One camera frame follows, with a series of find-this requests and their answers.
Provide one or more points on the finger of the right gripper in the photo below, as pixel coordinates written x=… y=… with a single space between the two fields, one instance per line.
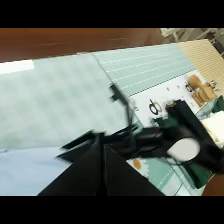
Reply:
x=74 y=155

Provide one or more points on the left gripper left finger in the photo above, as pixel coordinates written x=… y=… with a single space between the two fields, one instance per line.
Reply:
x=83 y=173

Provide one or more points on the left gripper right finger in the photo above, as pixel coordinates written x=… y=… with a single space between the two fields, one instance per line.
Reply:
x=123 y=176

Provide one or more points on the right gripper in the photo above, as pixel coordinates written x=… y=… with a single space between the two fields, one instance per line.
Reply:
x=140 y=141

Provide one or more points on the light blue shirt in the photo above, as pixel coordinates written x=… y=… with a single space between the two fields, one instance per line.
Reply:
x=30 y=170

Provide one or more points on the white garment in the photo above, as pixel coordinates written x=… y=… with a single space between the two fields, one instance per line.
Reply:
x=215 y=126

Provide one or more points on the silver frame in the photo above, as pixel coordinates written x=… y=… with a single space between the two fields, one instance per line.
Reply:
x=186 y=33

